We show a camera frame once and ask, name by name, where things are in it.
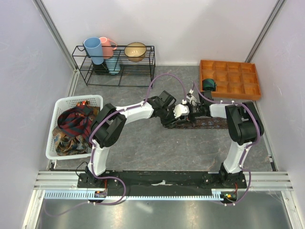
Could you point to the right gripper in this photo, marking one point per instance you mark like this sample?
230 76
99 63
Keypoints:
190 118

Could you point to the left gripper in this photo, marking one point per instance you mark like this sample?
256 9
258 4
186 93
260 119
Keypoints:
169 123

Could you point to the brown floral tie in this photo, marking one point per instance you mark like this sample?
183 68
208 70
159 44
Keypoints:
201 123

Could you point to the green tie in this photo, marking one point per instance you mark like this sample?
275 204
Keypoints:
209 85

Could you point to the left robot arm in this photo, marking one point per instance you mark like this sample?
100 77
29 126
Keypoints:
108 125

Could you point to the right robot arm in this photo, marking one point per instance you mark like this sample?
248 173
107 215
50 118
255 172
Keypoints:
245 130

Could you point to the patterned ties pile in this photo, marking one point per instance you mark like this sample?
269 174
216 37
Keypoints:
65 145

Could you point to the orange compartment tray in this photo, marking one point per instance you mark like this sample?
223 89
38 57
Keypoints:
236 80

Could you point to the amber glass bowl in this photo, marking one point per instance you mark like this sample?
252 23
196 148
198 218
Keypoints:
135 52

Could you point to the white plastic basket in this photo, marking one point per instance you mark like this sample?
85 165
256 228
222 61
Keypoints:
62 105

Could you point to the light blue lower cup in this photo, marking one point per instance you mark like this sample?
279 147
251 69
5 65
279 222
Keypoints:
113 65

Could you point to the pink cup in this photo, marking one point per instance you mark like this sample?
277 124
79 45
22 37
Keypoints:
108 46

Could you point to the red navy striped tie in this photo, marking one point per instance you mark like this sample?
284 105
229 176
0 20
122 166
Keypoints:
77 121

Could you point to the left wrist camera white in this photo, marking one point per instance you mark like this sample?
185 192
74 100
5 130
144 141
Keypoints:
181 109

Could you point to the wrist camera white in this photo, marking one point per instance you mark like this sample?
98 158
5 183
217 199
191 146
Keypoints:
181 109
191 98

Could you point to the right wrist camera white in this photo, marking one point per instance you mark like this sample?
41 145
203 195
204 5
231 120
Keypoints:
191 98

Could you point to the black wire rack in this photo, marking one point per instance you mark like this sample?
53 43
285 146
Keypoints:
132 74

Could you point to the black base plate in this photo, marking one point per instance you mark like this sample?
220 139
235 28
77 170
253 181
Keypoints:
162 183

